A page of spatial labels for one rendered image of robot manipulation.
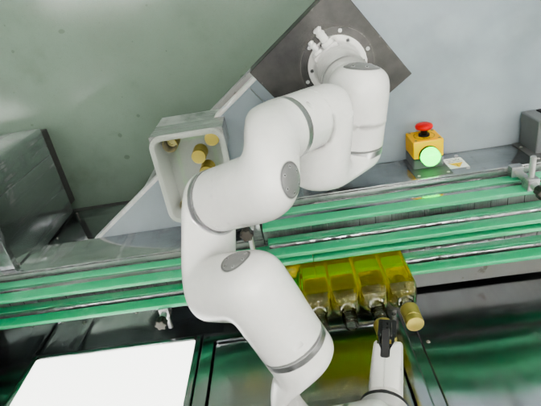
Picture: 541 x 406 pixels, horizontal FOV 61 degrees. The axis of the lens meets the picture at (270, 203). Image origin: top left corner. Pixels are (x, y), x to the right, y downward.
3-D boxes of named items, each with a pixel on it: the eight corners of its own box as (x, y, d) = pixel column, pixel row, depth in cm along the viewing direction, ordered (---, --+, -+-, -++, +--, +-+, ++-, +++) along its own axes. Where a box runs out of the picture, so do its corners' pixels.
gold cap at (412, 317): (406, 318, 91) (412, 334, 87) (396, 308, 89) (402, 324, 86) (421, 309, 90) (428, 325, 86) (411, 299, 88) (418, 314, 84)
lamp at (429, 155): (419, 164, 107) (423, 170, 105) (419, 147, 105) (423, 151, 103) (438, 162, 107) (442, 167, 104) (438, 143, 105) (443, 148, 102)
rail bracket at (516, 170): (502, 175, 103) (534, 201, 91) (505, 144, 100) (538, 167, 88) (521, 171, 103) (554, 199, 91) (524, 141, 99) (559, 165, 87)
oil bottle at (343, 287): (324, 261, 113) (335, 321, 94) (321, 242, 110) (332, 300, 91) (346, 258, 113) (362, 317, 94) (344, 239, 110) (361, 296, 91)
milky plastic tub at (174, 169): (177, 208, 120) (171, 225, 112) (154, 126, 110) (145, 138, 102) (242, 198, 119) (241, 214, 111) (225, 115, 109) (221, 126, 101)
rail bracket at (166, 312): (169, 307, 120) (158, 344, 108) (162, 286, 117) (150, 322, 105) (183, 305, 119) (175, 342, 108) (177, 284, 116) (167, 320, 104)
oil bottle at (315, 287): (300, 264, 113) (307, 324, 94) (298, 246, 111) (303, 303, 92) (323, 262, 113) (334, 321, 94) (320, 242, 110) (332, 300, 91)
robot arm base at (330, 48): (287, 51, 97) (289, 67, 83) (333, 9, 93) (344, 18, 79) (332, 105, 102) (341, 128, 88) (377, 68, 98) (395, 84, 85)
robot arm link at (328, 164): (318, 103, 57) (312, 216, 64) (402, 71, 73) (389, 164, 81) (260, 90, 62) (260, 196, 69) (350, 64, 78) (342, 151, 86)
